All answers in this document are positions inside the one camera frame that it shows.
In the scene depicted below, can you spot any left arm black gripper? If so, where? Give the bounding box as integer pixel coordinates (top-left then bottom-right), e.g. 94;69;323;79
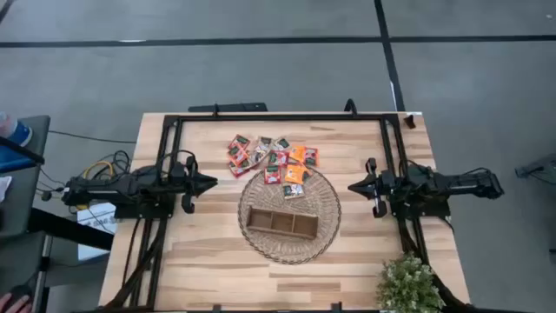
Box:
171;155;219;214

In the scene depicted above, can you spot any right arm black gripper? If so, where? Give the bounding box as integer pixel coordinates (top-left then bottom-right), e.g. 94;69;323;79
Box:
347;156;394;219

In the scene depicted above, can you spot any wooden three-compartment tea box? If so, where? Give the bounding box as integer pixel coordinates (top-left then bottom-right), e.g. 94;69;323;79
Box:
246;205;320;241

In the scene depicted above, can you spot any black flat bar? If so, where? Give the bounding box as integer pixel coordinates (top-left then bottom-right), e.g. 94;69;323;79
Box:
189;103;268;113

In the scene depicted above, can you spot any round woven straw placemat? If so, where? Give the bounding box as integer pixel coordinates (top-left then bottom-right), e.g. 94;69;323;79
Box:
237;166;342;265

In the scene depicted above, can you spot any white printed box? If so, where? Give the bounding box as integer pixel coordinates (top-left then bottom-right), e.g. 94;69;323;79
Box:
76;202;119;262

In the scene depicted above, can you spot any green potted plant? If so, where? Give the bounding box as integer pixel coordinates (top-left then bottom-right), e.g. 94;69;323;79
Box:
375;254;447;313

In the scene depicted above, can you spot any black desk beam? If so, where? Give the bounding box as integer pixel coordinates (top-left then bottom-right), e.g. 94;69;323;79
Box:
28;207;115;252

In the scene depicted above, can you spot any gray side desk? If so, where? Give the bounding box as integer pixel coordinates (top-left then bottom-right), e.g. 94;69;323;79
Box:
0;230;48;313
0;115;52;238

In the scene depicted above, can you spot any black rod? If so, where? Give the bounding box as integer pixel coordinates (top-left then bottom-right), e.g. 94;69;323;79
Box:
0;136;46;166

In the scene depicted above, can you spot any blue box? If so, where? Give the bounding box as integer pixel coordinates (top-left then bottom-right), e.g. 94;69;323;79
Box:
0;145;34;174

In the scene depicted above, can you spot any blue white bottle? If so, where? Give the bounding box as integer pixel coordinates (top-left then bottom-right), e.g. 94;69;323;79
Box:
0;111;34;148

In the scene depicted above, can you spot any white paper sheet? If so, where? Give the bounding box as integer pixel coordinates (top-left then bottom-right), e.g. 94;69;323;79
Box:
0;175;13;203

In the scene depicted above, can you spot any person's hand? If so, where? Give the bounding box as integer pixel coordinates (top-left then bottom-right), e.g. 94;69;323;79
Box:
0;293;34;313

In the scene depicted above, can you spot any black cable bundle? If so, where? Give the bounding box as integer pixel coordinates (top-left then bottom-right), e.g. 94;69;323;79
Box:
397;216;468;312
103;216;169;310

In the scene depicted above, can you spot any black aluminium table frame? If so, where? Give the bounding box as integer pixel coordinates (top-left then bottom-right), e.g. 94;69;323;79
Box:
102;113;473;313

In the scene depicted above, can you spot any yellow cable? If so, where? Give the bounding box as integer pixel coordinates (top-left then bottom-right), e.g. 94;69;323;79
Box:
82;159;115;180

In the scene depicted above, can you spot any thin black floor cable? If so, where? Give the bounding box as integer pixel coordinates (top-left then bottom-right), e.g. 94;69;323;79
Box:
47;129;138;144

